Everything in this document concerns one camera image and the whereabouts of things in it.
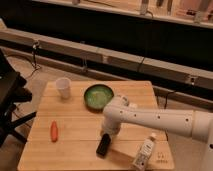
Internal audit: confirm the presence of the black eraser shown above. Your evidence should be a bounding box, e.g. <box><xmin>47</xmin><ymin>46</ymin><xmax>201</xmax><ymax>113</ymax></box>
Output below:
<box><xmin>96</xmin><ymin>134</ymin><xmax>111</xmax><ymax>157</ymax></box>

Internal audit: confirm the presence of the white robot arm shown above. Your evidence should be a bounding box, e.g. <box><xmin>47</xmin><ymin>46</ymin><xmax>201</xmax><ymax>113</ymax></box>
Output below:
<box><xmin>102</xmin><ymin>95</ymin><xmax>213</xmax><ymax>171</ymax></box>

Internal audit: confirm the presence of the white sponge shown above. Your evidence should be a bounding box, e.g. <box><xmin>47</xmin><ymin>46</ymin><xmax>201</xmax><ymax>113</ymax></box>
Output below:
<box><xmin>128</xmin><ymin>103</ymin><xmax>138</xmax><ymax>108</ymax></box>

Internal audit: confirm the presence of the green bowl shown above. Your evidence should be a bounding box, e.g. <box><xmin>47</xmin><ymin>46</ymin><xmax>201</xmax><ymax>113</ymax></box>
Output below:
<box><xmin>84</xmin><ymin>84</ymin><xmax>114</xmax><ymax>112</ymax></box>

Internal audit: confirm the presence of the wooden folding table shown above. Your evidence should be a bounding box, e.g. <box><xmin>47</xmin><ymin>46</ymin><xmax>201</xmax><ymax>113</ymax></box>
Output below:
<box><xmin>17</xmin><ymin>80</ymin><xmax>176</xmax><ymax>171</ymax></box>

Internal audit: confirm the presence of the orange carrot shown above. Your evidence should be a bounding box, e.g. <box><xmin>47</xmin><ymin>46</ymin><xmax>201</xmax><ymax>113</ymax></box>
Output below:
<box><xmin>50</xmin><ymin>121</ymin><xmax>58</xmax><ymax>142</ymax></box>

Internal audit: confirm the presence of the white plastic cup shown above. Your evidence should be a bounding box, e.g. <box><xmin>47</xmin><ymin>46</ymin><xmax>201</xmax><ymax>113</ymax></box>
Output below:
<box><xmin>55</xmin><ymin>77</ymin><xmax>70</xmax><ymax>99</ymax></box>

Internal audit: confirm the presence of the black stand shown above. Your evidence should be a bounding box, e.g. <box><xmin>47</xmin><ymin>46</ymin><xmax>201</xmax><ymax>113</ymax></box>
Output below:
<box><xmin>0</xmin><ymin>49</ymin><xmax>36</xmax><ymax>147</ymax></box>

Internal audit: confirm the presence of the black cable on floor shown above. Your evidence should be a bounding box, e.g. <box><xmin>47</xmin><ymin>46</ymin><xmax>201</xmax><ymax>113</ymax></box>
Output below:
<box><xmin>6</xmin><ymin>40</ymin><xmax>44</xmax><ymax>80</ymax></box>

